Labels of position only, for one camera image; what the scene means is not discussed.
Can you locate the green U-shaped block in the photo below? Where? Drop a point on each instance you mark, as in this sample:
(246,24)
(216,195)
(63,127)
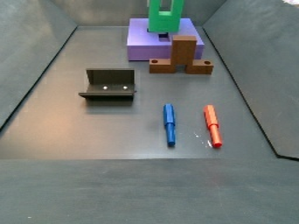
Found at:
(164,20)

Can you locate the blue peg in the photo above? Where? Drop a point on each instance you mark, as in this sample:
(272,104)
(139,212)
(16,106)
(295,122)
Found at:
(168,122)

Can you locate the black angle bracket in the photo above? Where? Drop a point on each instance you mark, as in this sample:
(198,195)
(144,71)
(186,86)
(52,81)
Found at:
(110,83)

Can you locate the purple board with cross slot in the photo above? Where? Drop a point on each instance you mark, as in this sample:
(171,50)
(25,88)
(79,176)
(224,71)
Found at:
(148,45)

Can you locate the red peg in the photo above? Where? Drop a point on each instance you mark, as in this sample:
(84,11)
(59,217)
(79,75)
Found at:
(212,125)

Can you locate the brown T-shaped block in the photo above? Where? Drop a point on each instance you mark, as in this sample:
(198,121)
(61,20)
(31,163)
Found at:
(182,57)

